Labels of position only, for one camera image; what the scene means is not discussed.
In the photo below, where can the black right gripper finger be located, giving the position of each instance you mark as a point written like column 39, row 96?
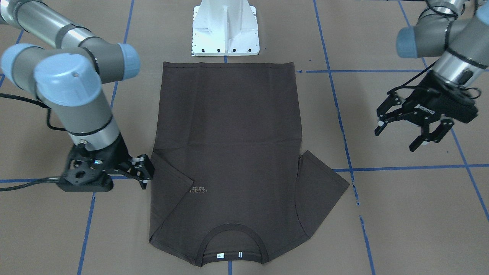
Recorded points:
column 142, row 162
column 142, row 176

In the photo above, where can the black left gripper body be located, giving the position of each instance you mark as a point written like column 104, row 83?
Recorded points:
column 425, row 102

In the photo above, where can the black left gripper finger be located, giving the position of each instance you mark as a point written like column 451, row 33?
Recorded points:
column 436, row 136
column 390, row 110

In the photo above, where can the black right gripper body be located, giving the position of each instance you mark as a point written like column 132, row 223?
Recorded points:
column 117, row 156

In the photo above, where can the dark brown t-shirt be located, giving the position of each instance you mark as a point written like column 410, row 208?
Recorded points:
column 230, row 182

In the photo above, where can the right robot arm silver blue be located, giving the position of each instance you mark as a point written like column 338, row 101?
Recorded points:
column 67, row 81

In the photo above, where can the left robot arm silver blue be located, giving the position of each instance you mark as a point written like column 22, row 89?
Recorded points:
column 461, row 46

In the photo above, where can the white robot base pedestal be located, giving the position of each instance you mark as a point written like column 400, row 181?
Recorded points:
column 225, row 28

